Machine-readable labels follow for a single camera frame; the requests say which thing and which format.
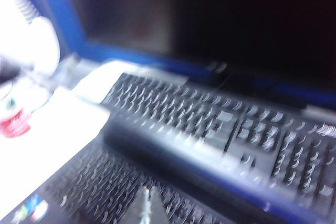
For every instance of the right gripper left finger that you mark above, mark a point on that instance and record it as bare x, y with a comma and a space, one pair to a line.
139, 212

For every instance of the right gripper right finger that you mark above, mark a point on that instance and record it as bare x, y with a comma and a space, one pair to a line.
157, 212

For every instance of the black Hasee laptop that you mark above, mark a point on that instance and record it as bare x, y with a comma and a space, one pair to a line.
92, 182

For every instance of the black external keyboard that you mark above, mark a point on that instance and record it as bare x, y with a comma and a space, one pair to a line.
210, 134

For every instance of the clear water bottle red label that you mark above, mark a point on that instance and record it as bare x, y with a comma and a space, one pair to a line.
13, 127

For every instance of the white desk fan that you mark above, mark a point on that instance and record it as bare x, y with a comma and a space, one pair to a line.
39, 40

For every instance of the blue office partition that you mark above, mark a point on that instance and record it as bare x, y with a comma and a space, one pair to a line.
65, 24

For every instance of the black computer monitor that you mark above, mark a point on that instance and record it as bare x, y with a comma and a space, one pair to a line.
236, 11

